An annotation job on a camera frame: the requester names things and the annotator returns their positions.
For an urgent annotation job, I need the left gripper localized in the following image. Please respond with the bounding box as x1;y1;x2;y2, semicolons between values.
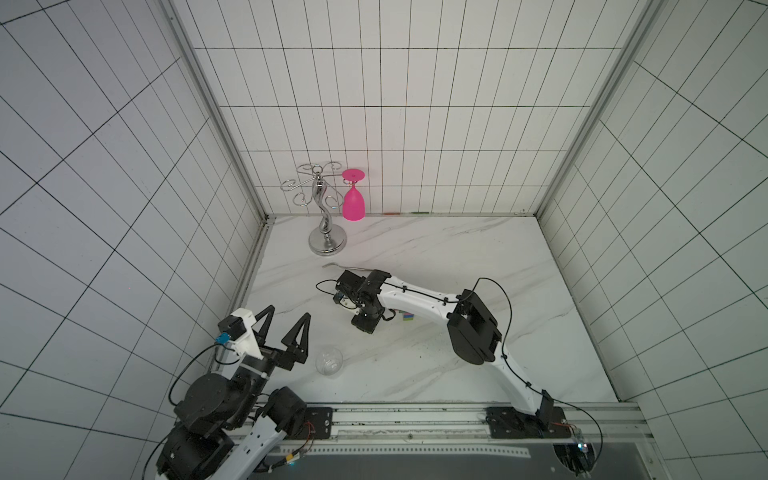
227;313;313;427

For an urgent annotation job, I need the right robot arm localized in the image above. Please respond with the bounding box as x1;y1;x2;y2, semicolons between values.
334;270;570;438

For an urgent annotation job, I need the silver glass holder stand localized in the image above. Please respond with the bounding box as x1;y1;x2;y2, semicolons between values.
280;161;347;256

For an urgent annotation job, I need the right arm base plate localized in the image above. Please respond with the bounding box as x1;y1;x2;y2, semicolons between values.
485;407;572;440

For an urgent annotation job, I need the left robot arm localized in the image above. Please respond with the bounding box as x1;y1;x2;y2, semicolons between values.
143;306;318;479

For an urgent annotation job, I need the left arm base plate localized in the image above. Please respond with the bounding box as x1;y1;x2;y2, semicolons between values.
286;407;334;441

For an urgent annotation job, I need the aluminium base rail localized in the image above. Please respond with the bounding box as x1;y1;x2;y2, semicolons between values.
306;403;656;458

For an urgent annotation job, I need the pink plastic wine glass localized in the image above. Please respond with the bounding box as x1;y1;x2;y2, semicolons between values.
342;169;366;222

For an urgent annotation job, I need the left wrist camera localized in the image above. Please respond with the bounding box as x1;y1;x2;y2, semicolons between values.
216;308;263;359

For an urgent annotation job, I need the clear glass cup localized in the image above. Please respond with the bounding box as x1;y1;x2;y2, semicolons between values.
315;346;344;377

